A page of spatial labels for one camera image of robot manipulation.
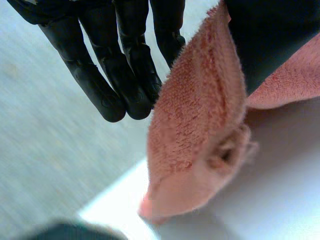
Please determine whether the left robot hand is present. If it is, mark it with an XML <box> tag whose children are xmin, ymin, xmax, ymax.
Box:
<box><xmin>6</xmin><ymin>0</ymin><xmax>320</xmax><ymax>123</ymax></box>

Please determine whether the dark teal cloth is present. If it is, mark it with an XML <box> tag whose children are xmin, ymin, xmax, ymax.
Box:
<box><xmin>23</xmin><ymin>219</ymin><xmax>128</xmax><ymax>240</ymax></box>

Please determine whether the coral towel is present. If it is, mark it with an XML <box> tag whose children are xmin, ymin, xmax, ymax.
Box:
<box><xmin>137</xmin><ymin>0</ymin><xmax>320</xmax><ymax>225</ymax></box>

